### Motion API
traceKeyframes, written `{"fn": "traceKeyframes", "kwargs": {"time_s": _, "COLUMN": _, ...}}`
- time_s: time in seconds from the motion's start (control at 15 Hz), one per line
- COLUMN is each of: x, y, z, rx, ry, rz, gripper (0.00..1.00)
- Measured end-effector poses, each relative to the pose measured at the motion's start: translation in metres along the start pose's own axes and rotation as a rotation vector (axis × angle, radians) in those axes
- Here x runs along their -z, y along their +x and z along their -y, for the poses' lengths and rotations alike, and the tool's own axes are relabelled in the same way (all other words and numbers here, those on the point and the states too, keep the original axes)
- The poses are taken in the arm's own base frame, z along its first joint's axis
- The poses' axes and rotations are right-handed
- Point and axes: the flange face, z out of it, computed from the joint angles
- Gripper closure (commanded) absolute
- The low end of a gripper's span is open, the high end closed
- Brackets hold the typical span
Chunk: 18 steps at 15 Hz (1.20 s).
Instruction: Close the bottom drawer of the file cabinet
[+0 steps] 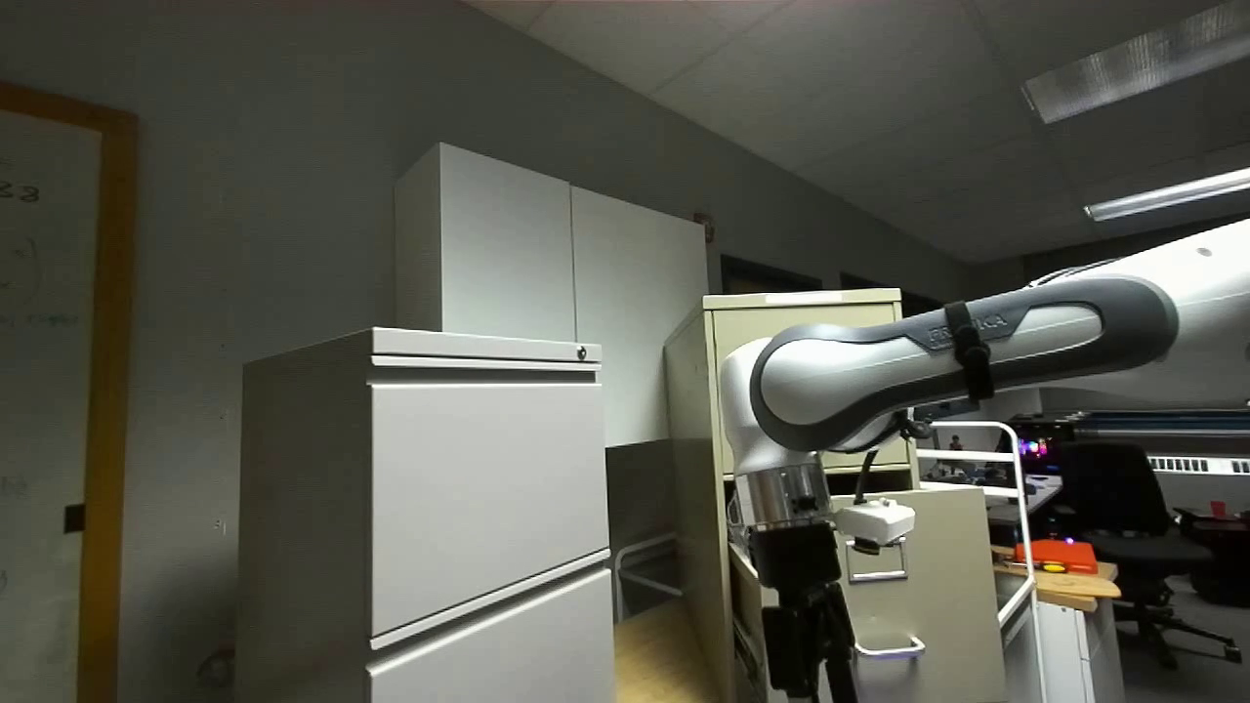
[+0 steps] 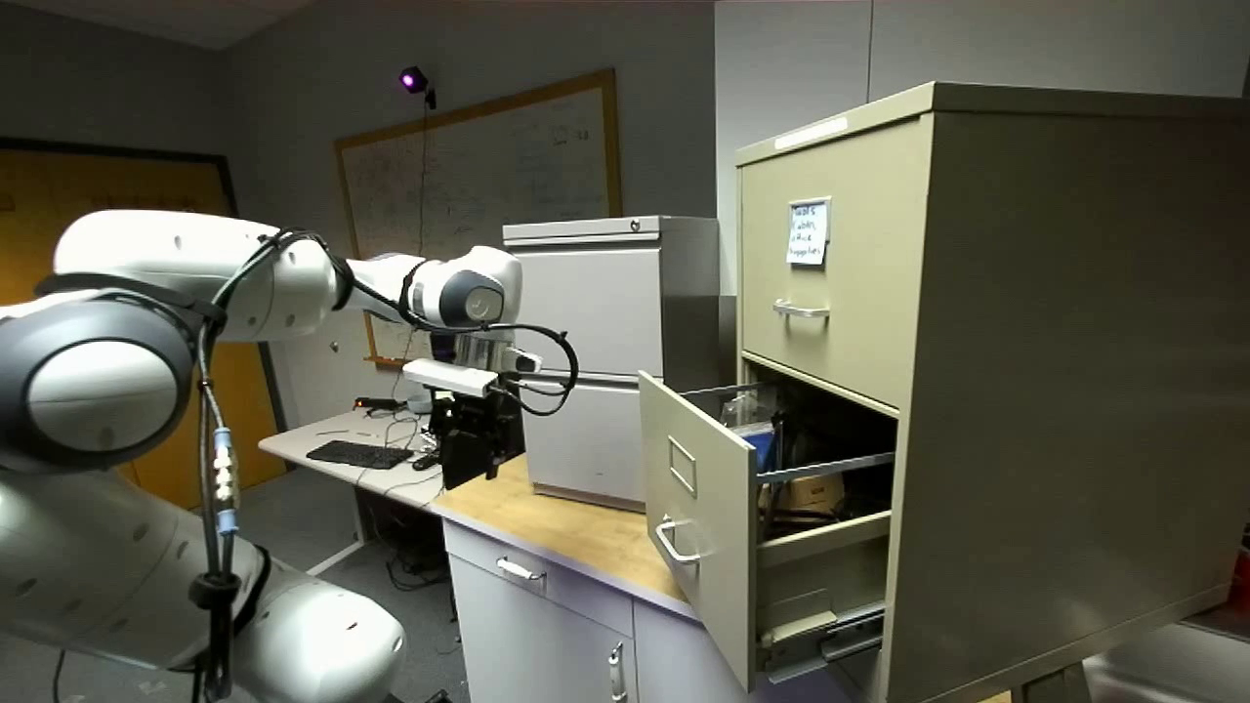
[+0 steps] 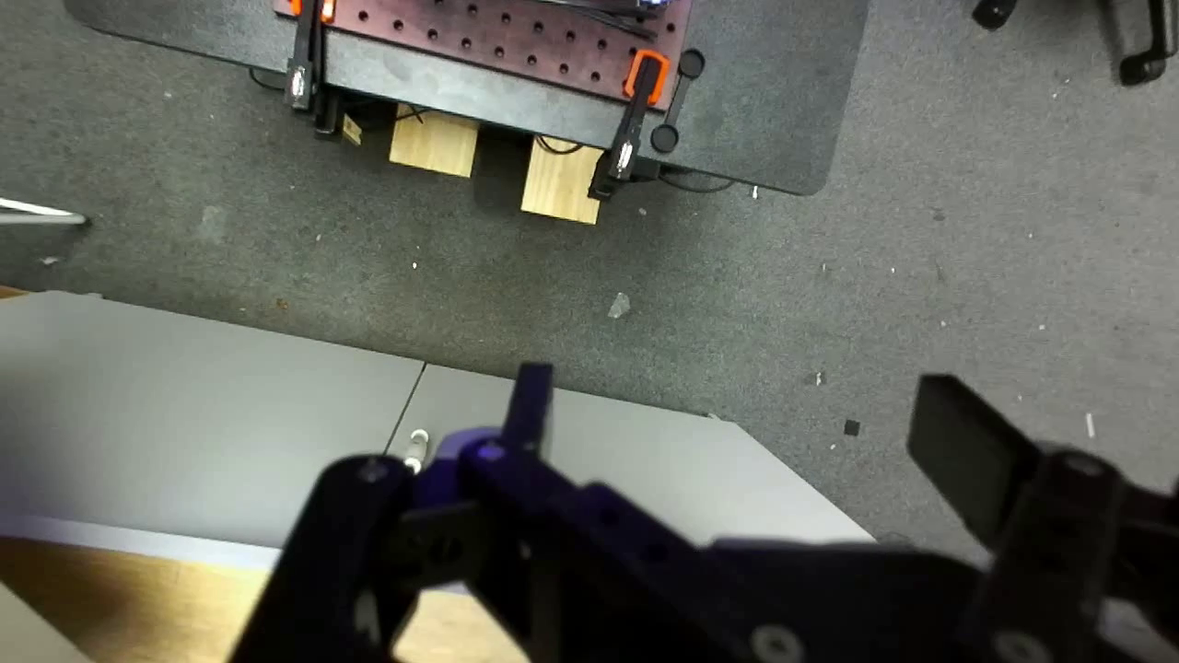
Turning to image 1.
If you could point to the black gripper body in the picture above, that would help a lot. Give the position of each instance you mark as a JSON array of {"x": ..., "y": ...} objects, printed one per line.
[{"x": 800, "y": 557}]

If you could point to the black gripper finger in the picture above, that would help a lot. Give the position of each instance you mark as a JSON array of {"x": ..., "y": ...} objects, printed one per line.
[
  {"x": 790, "y": 648},
  {"x": 832, "y": 657}
]

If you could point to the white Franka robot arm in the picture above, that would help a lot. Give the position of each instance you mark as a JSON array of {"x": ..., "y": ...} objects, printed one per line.
[{"x": 913, "y": 354}]

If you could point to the beige metal file cabinet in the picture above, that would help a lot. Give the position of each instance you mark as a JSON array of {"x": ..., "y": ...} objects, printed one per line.
[{"x": 698, "y": 492}]

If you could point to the grey metal file cabinet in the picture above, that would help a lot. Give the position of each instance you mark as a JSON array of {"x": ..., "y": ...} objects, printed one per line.
[{"x": 481, "y": 510}]

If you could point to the orange red box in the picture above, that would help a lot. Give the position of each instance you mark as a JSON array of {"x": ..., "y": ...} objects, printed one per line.
[{"x": 1055, "y": 557}]

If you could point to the small wooden table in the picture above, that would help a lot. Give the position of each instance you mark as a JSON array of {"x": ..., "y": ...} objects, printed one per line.
[{"x": 1075, "y": 588}]

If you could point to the black office chair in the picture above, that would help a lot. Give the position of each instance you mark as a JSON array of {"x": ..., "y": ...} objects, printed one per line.
[{"x": 1106, "y": 499}]

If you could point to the long ceiling light panel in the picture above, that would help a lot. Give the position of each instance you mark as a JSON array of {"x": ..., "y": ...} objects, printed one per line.
[
  {"x": 1135, "y": 65},
  {"x": 1165, "y": 196}
]

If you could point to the wood framed whiteboard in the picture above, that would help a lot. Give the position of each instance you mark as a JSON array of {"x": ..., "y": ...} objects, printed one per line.
[{"x": 112, "y": 390}]

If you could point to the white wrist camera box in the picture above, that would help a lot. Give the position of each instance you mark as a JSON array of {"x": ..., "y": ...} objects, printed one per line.
[{"x": 875, "y": 520}]

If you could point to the grey metal tube frame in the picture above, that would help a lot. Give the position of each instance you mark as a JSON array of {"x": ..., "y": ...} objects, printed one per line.
[{"x": 645, "y": 572}]

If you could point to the tall white wall cabinet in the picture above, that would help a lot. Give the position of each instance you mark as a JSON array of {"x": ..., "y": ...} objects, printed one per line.
[{"x": 521, "y": 247}]

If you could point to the black wall switch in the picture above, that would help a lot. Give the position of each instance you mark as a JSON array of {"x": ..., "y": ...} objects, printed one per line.
[{"x": 76, "y": 518}]

